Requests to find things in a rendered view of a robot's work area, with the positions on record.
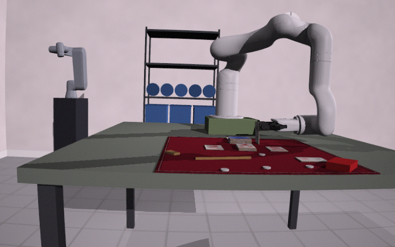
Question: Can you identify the red rectangular box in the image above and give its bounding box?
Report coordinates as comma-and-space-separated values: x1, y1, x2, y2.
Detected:
326, 157, 358, 172

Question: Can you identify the tan flat block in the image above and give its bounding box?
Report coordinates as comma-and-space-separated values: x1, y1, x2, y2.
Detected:
165, 150, 180, 155

